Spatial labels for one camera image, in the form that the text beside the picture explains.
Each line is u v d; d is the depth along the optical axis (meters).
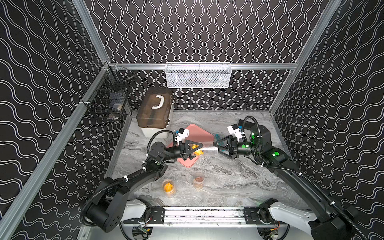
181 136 0.71
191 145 0.66
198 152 0.66
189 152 0.62
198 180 0.80
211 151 0.64
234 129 0.66
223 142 0.62
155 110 1.05
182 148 0.64
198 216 0.76
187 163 0.92
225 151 0.69
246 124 1.12
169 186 0.77
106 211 0.41
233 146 0.60
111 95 0.91
